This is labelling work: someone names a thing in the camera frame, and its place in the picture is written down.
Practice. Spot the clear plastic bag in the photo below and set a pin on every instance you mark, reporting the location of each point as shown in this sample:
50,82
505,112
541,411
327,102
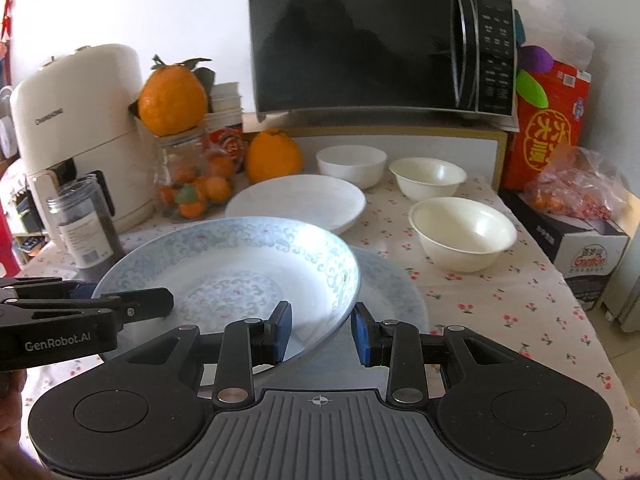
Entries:
555,25

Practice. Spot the black and white cardboard box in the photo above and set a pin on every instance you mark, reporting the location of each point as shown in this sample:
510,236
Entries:
585,260

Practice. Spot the red snack canister purple lid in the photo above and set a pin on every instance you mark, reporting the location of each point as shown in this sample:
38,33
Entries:
545,135

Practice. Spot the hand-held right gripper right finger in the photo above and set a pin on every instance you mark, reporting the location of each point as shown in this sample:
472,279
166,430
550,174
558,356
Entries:
361,337

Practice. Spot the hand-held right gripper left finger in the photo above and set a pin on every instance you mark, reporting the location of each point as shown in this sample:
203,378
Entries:
282,332

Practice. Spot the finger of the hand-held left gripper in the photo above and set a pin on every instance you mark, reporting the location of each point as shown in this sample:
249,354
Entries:
145,303
50,287

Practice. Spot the plastic bag of small oranges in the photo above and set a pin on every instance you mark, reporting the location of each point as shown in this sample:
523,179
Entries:
575,190

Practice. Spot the pile of small oranges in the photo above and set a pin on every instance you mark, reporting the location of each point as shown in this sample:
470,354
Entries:
210,190

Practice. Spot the black microwave oven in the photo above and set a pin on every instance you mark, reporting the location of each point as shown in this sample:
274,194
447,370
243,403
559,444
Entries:
350,40

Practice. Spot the cream air fryer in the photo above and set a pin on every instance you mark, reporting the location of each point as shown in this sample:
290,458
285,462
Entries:
85,125

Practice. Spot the white bowl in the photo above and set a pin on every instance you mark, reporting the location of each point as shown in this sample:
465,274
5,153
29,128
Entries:
462,235
350,162
427,177

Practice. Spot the blue patterned plate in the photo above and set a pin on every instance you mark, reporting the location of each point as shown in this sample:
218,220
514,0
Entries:
225,260
390,290

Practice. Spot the white plate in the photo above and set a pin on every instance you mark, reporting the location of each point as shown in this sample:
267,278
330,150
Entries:
300,202

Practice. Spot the clear canister with dark contents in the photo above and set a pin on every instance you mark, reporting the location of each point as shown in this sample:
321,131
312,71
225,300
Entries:
85,230

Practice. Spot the orange with stem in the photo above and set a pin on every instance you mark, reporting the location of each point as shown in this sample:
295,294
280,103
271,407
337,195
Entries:
272,157

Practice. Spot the large orange with leaves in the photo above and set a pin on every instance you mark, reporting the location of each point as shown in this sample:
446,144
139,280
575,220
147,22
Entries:
172,100

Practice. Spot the floral tablecloth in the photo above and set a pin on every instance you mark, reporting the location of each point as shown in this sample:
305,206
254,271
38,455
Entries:
500,310

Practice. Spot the stack of white paper bowls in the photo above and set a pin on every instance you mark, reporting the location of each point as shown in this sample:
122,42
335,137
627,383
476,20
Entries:
225,100

